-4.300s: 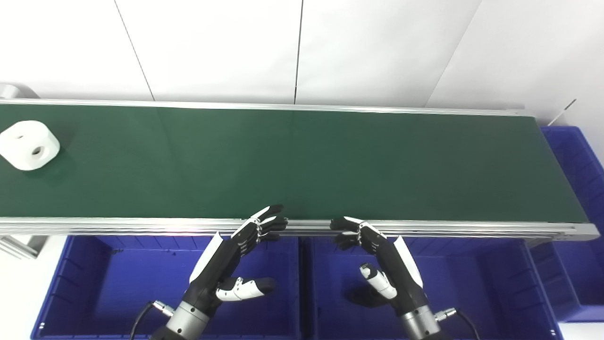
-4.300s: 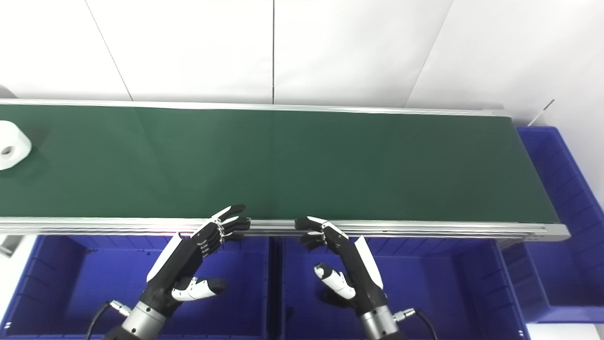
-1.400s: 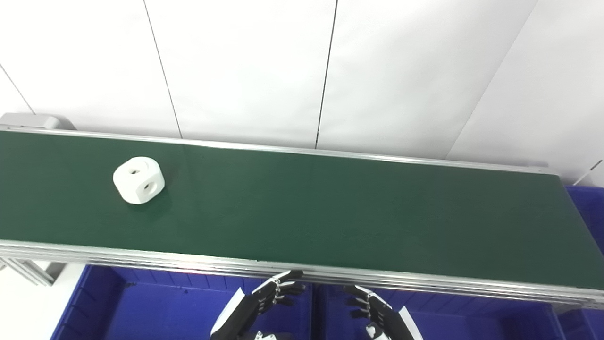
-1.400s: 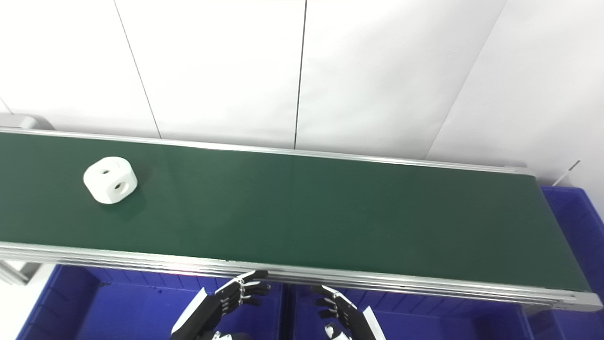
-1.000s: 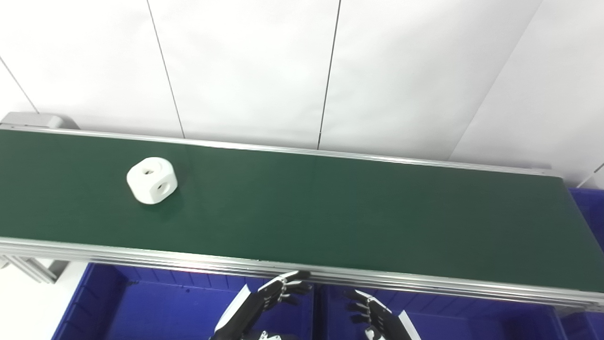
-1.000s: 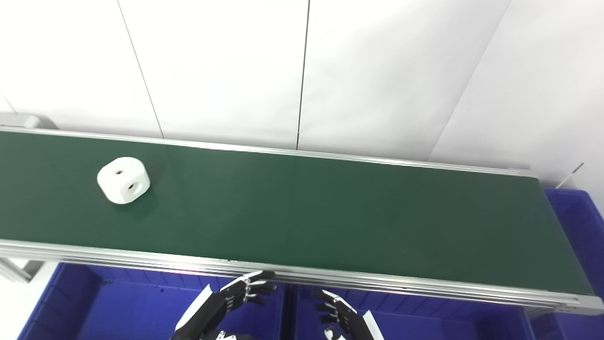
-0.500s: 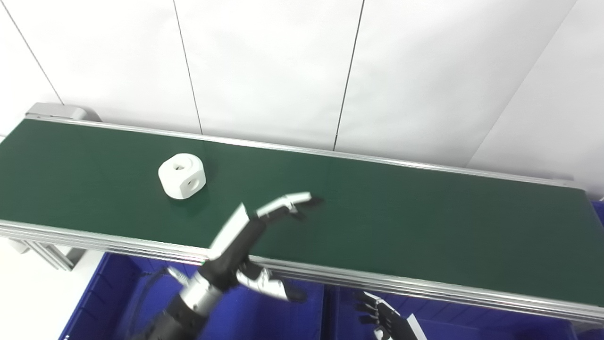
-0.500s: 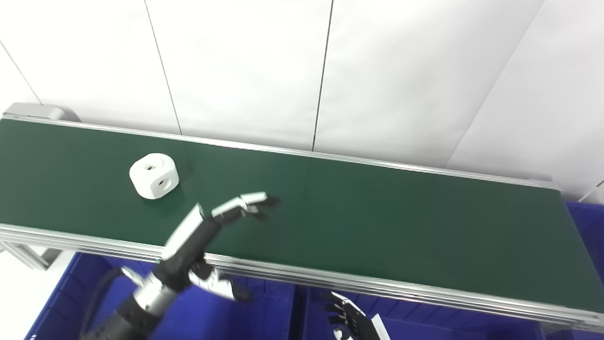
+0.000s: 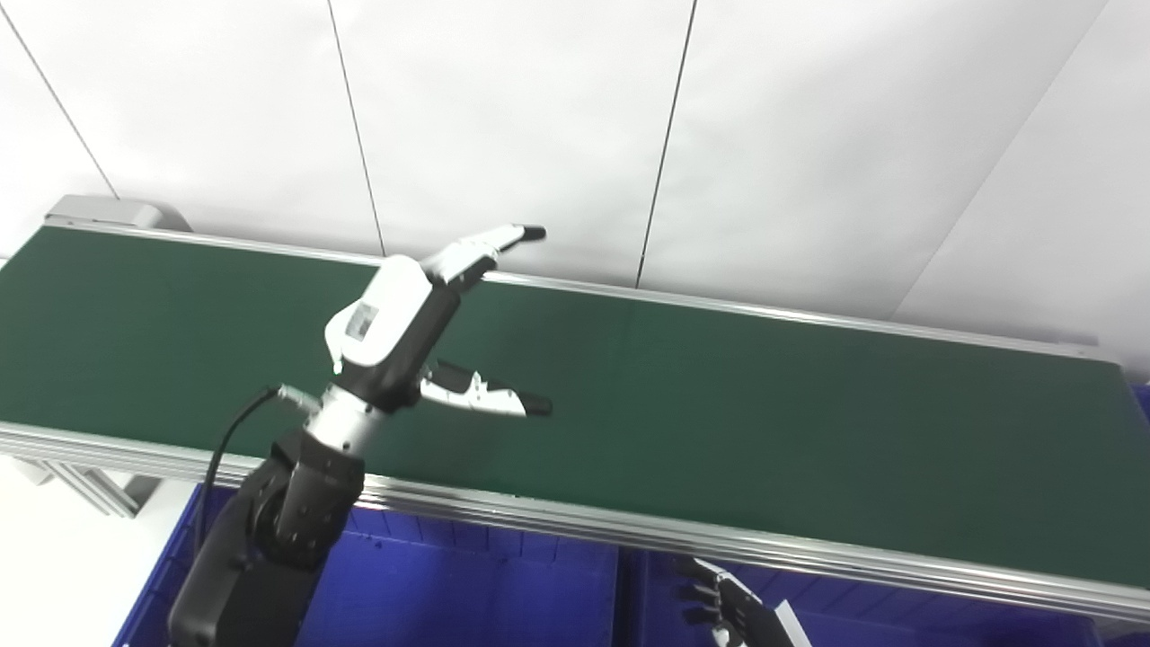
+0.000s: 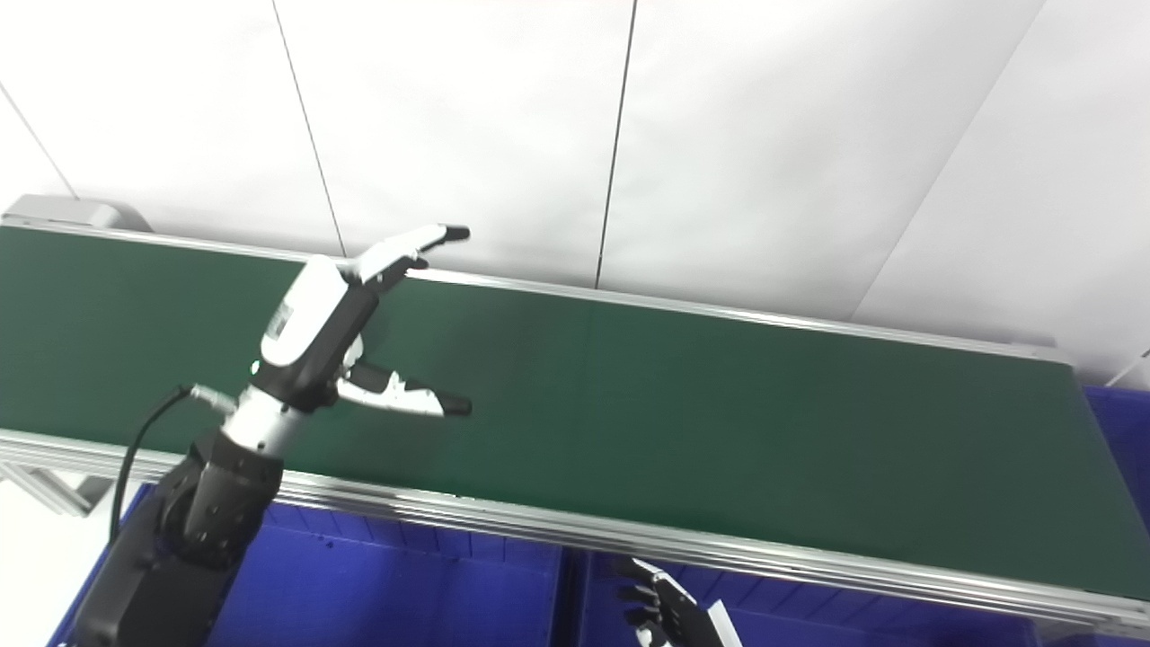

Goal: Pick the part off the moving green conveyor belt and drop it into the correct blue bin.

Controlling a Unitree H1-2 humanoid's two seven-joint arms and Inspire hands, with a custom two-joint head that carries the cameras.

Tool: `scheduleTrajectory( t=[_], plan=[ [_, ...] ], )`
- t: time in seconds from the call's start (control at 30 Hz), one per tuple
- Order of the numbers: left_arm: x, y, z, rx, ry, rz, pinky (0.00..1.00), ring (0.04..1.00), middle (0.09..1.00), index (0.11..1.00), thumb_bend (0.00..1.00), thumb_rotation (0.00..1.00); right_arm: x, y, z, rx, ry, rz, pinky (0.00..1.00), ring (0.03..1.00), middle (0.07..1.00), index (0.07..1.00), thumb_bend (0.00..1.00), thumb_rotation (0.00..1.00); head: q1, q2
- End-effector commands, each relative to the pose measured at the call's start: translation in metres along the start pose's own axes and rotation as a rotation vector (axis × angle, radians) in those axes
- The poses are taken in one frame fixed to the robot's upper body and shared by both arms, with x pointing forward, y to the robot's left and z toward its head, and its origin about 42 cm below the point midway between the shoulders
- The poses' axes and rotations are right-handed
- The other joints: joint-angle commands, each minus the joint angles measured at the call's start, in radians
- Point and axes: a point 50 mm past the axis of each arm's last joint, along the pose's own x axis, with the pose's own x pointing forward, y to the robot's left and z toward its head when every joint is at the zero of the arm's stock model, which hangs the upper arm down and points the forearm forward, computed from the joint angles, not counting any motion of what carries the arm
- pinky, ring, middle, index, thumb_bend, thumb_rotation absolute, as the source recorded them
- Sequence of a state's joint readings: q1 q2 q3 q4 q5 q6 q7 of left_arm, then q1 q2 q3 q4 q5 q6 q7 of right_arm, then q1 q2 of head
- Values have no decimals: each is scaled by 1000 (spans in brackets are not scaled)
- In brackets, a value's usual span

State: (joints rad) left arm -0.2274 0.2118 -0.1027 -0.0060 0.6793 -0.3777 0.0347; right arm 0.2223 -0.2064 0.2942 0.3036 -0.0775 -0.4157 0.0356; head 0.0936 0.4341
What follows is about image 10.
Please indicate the blue plastic bin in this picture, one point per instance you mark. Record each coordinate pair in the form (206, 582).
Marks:
(1127, 449)
(386, 584)
(853, 629)

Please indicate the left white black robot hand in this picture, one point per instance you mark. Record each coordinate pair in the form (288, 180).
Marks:
(310, 332)

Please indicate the green conveyor belt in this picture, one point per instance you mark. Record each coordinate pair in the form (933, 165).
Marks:
(719, 422)

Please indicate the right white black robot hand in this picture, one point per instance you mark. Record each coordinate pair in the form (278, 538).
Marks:
(669, 620)

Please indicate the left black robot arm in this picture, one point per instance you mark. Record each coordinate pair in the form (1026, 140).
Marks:
(189, 530)

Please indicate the aluminium conveyor support leg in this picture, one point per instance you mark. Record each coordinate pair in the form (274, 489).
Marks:
(54, 490)

